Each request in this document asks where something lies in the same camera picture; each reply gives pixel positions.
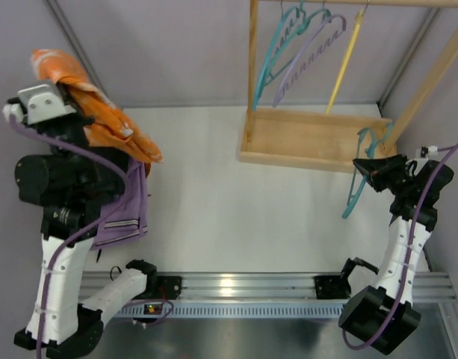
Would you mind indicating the yellow hanger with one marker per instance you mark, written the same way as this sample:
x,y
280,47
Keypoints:
x,y
359,19

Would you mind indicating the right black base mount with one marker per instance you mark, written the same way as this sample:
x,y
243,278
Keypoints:
x,y
328,287

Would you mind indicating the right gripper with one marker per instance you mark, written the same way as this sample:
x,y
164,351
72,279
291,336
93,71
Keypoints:
x,y
394,173

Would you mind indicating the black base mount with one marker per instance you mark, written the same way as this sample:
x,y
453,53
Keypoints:
x,y
328,287
168,287

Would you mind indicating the teal hanger holding trousers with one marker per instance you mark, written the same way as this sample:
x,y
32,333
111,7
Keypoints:
x,y
367,144

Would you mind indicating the purple garment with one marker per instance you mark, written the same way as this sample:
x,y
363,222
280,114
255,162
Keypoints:
x,y
129,221

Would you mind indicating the lilac hanger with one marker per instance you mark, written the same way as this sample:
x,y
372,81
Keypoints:
x,y
319,40

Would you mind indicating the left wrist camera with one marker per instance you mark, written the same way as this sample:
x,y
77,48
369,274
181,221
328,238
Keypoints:
x,y
43,101

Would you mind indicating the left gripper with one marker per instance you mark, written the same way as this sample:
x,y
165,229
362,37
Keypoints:
x,y
69,125

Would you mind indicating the aluminium rail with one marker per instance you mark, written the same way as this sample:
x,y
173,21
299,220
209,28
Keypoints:
x,y
428,287

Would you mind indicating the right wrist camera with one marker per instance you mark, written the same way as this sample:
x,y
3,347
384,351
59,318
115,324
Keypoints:
x,y
426,152

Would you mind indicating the wooden clothes rack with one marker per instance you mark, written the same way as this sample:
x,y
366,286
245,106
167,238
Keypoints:
x,y
324,142

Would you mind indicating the spare teal hanger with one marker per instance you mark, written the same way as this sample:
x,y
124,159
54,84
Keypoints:
x,y
386,133

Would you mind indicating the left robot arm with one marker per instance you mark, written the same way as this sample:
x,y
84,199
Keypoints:
x,y
92,197

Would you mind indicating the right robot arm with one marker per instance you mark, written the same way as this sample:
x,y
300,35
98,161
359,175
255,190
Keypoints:
x,y
382,314

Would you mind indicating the orange white trousers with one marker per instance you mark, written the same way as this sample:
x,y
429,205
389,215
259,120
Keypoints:
x,y
111,126

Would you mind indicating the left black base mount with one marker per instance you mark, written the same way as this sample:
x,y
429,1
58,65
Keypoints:
x,y
168,287

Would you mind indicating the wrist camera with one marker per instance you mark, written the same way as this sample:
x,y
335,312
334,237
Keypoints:
x,y
426,152
43,101

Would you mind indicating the grey slotted cable duct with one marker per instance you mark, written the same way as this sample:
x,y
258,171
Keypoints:
x,y
267,310

